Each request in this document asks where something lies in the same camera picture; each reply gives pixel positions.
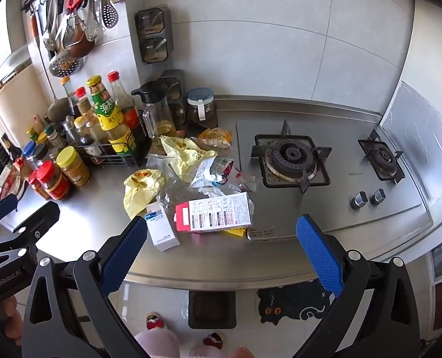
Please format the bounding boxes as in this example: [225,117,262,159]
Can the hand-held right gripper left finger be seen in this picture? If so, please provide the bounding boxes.
[21,215,149,358]

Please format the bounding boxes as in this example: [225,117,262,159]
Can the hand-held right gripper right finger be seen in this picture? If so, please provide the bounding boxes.
[293,214,420,358]

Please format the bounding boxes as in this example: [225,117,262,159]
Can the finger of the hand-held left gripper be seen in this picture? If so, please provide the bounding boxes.
[0,200,61,267]
[0,193,19,227]

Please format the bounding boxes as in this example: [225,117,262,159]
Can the small white blue box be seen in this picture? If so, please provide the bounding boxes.
[145,200,180,252]

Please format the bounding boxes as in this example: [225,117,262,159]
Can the yellow plastic bag red print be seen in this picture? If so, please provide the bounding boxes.
[123,169,168,220]

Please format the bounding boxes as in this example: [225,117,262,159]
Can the pink and white carton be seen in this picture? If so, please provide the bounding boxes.
[175,192,252,234]

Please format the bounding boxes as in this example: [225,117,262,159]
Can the silver snack wrapper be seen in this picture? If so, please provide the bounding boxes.
[189,155,234,189]

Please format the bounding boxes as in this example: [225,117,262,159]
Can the person's left hand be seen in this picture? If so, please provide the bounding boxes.
[0,296,25,348]

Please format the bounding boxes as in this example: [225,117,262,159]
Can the red seasoning packet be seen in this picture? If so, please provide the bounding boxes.
[0,164,28,198]

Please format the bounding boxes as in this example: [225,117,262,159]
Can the red lid jar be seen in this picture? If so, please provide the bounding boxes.
[35,160,70,200]

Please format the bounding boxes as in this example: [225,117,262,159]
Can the stainless gas hob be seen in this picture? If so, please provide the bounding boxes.
[236,119,434,242]

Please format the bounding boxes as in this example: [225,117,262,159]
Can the black cat floor mat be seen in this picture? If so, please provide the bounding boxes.
[256,280,335,326]

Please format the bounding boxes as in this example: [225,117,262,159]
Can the yellow lid jar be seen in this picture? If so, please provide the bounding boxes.
[56,146,91,186]

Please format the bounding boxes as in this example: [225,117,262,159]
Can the group of small seasoning jars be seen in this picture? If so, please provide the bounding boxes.
[21,124,64,168]

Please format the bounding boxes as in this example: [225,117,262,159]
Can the red patterned slipper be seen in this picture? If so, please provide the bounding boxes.
[146,312,168,331]
[202,333,225,349]

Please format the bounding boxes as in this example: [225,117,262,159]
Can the yellow textured pad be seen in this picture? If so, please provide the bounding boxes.
[221,227,252,240]

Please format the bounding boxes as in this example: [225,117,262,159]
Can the clear plastic bag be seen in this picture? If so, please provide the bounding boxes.
[157,178,207,210]

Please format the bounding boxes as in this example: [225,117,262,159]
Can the small yellow cap bottle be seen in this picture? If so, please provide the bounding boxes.
[74,116,102,157]

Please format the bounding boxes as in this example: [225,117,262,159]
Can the person's legs in pink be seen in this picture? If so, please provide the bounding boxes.
[133,328,257,358]

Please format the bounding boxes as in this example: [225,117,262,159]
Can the crumpled white plastic bag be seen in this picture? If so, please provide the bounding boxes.
[146,152,177,177]

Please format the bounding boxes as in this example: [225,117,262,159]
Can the large gas burner with grate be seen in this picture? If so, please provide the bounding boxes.
[251,120,333,194]

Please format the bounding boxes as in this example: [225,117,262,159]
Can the brown round pot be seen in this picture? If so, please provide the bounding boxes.
[47,98,70,124]

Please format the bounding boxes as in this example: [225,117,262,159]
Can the small gas burner with grate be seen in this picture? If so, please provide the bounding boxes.
[358,130,406,184]

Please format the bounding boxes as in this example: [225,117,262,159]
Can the small red cap bottle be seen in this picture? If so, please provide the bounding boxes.
[75,87,98,131]

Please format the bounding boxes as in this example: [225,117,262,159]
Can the crumpled yellow plastic bag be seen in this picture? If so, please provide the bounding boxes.
[159,135,219,183]

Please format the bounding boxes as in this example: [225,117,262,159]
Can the dark soy sauce bottle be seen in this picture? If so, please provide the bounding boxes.
[61,76,82,120]

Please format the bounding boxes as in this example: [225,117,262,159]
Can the green label sauce bottle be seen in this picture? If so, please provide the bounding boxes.
[87,75,137,156]

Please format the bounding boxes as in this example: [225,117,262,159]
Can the glass oil jug black lid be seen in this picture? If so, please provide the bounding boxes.
[132,81,177,146]

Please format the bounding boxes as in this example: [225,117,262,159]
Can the red label sauce bottle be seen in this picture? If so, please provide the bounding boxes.
[107,71,141,131]

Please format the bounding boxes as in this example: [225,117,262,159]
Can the foil splash guard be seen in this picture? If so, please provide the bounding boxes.
[379,81,442,209]

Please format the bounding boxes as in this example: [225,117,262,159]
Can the orange bread packet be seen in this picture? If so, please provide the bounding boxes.
[199,127,234,150]

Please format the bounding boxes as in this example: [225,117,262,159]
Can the steel skimmer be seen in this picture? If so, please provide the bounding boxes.
[49,50,84,79]

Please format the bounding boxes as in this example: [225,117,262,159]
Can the glass jar blue lid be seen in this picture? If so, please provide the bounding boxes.
[186,87,219,129]

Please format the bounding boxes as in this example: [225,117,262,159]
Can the brown ladle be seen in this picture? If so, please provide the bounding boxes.
[67,22,95,58]

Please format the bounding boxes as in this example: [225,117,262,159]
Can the steel slotted spoon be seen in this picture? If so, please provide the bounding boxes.
[85,4,99,42]
[101,0,118,30]

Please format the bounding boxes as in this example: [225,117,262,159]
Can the black wire basket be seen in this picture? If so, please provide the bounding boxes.
[70,110,151,168]

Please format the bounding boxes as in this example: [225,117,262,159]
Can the wall spice box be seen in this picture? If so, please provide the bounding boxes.
[157,70,187,101]
[169,101,188,128]
[139,34,174,64]
[135,6,171,36]

